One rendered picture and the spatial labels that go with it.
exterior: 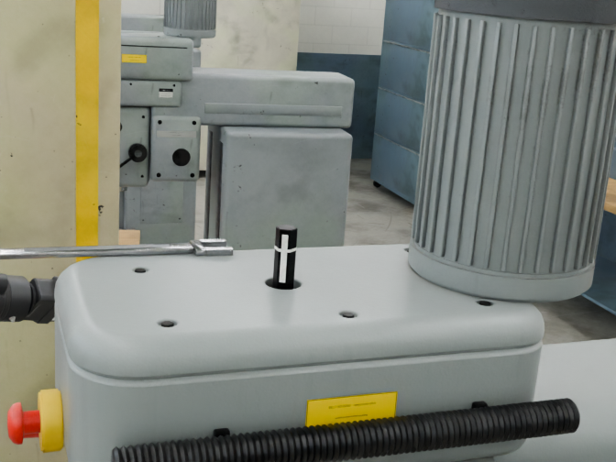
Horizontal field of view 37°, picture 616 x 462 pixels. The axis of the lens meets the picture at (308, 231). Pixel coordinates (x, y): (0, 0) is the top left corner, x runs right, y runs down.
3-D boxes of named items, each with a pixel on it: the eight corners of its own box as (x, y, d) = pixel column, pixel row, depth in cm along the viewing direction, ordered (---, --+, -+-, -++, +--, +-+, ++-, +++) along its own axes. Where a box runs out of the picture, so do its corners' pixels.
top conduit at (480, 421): (115, 498, 76) (116, 459, 75) (109, 471, 80) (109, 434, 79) (578, 439, 92) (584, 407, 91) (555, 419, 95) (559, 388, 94)
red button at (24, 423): (8, 453, 88) (7, 415, 87) (6, 433, 92) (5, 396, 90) (44, 449, 89) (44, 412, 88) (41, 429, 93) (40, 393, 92)
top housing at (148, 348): (75, 522, 80) (74, 350, 75) (50, 388, 103) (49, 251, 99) (544, 459, 96) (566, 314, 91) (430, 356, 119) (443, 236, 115)
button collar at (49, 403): (42, 465, 88) (41, 407, 87) (38, 434, 94) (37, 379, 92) (63, 462, 89) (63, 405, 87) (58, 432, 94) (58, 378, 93)
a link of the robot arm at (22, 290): (46, 338, 184) (-11, 337, 175) (35, 296, 188) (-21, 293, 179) (78, 306, 177) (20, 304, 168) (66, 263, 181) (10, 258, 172)
